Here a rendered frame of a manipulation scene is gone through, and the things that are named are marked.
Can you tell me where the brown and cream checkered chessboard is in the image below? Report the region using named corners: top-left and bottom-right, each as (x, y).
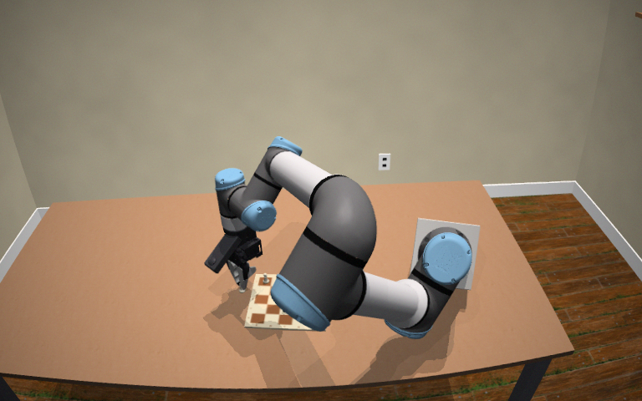
top-left (244, 274), bottom-right (315, 331)

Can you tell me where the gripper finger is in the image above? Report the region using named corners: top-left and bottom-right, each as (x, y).
top-left (227, 260), bottom-right (240, 286)
top-left (237, 258), bottom-right (256, 290)

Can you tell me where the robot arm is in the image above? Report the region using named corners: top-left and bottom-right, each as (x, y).
top-left (215, 136), bottom-right (472, 339)

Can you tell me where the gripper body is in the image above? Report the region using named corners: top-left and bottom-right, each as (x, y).
top-left (223, 227), bottom-right (262, 266)

